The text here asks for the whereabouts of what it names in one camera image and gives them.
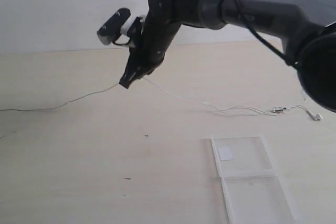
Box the white sticker label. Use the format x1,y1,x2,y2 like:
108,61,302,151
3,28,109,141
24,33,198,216
218,146,233,161

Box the white wired earphones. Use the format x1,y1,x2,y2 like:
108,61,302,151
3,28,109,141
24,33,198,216
1,83,323,122

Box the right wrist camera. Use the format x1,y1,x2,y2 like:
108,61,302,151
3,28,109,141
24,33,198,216
97,8,146,48

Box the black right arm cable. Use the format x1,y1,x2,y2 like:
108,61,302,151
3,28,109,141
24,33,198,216
178,0,299,69

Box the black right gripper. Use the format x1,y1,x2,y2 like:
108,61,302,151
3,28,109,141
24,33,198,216
119,12,181,89

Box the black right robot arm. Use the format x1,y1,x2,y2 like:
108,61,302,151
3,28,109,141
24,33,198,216
120,0,335,111

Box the clear plastic storage case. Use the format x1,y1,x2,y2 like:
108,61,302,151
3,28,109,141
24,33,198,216
210,135,303,223

